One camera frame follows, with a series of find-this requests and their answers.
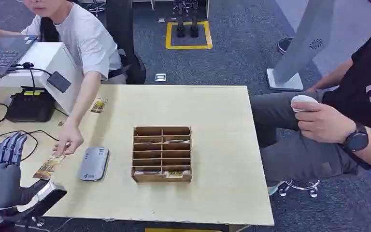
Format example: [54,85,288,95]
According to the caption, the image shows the white round controller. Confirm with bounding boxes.
[290,94,319,113]

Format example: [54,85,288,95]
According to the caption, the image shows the black long cable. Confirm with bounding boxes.
[0,129,60,162]

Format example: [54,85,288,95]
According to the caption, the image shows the black office chair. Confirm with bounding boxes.
[40,0,147,85]

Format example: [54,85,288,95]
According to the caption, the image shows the chrome chair base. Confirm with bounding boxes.
[277,179,322,199]

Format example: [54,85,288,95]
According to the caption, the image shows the wooden card box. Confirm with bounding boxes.
[131,126,193,184]

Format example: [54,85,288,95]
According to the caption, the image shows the white kiosk stand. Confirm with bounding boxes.
[266,0,337,92]

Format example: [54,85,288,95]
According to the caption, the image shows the black robot legs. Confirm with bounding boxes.
[172,0,201,39]

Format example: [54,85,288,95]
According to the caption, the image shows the grey card reader device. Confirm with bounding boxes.
[78,146,110,182]

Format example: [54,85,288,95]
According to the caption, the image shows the black wristwatch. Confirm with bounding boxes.
[338,122,371,171]

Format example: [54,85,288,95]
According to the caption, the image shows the black power adapter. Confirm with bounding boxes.
[46,71,72,94]

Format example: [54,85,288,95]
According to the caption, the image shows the dark shoe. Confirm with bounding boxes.
[276,36,294,56]

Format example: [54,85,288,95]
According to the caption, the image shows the person's left hand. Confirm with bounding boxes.
[289,100,357,145]

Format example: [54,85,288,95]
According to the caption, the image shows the person in black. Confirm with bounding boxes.
[250,19,371,188]

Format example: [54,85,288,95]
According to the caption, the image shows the printed card in wide slot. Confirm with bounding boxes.
[134,170,191,179]

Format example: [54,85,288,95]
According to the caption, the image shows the yellow printed card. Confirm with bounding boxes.
[90,97,109,114]

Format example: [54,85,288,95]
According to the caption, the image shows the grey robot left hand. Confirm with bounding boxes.
[0,132,50,213]

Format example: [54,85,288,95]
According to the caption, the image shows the person in white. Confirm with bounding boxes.
[0,0,128,157]

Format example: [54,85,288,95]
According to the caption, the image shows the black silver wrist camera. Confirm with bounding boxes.
[29,181,68,222]

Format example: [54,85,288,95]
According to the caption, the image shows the brown printed card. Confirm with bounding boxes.
[32,154,67,180]

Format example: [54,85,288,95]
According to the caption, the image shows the dark laptop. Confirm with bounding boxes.
[0,35,40,79]

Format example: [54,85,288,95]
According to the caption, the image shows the black desktop device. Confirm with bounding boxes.
[5,86,57,124]

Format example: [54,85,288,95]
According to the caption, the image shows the white box stand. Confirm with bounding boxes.
[5,42,85,113]

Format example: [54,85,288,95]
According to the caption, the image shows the person's right hand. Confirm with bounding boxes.
[53,124,85,157]

